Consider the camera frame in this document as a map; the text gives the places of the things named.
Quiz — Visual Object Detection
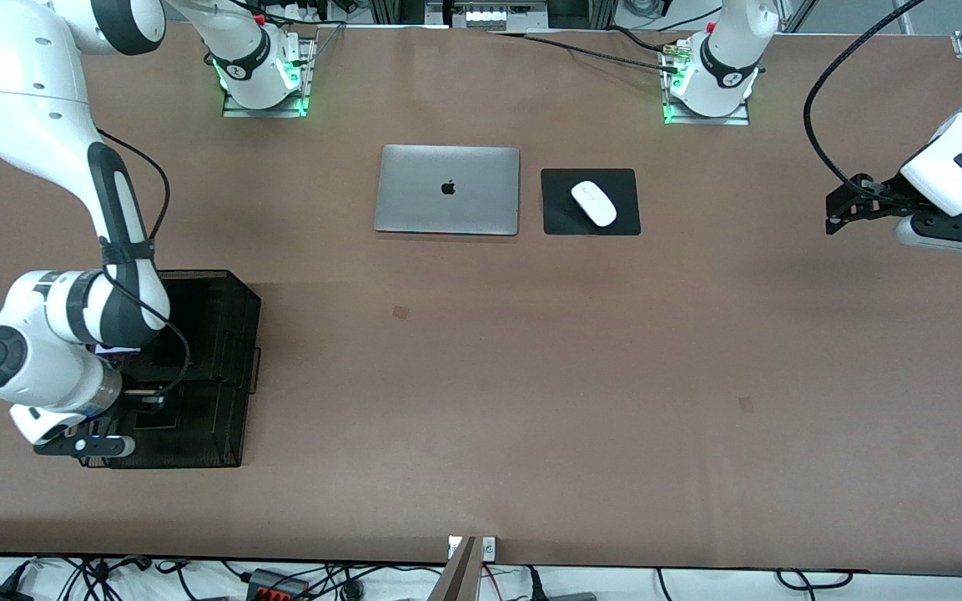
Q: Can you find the thin black table cable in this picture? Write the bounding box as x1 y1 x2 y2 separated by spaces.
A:
606 25 675 53

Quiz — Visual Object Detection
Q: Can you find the black mouse pad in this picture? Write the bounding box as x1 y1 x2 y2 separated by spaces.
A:
541 168 642 236

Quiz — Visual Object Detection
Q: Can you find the white outlet block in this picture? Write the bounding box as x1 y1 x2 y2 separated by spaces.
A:
464 7 533 31

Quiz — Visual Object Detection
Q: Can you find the thick black table cable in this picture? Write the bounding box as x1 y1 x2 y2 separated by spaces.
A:
487 30 682 74

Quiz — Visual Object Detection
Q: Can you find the white computer mouse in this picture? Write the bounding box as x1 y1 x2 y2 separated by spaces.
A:
571 180 617 228

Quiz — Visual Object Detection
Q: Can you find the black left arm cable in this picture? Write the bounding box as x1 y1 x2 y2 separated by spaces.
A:
803 0 924 205

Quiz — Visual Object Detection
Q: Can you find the silver closed laptop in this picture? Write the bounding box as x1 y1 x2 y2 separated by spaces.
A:
374 144 521 237

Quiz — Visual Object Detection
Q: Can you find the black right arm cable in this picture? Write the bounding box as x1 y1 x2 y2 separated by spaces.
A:
97 129 191 402

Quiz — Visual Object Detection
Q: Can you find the black orange power strip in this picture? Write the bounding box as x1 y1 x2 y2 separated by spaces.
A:
245 569 312 601

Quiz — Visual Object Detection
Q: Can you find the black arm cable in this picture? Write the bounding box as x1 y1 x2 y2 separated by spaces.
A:
97 129 191 402
803 0 924 205

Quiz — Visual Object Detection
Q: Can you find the grey camera post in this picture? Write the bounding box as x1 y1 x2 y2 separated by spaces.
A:
429 536 481 601

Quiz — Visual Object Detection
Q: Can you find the black bar smartphone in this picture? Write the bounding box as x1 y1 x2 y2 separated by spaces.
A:
165 282 211 369

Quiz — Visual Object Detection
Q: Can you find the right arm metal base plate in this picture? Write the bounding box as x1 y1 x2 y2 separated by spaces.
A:
222 38 316 119

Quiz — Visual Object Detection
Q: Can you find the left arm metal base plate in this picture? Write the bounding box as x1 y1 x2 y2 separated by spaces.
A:
661 42 751 127

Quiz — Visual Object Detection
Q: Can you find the small metal table bracket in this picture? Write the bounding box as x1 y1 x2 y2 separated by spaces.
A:
447 536 498 562

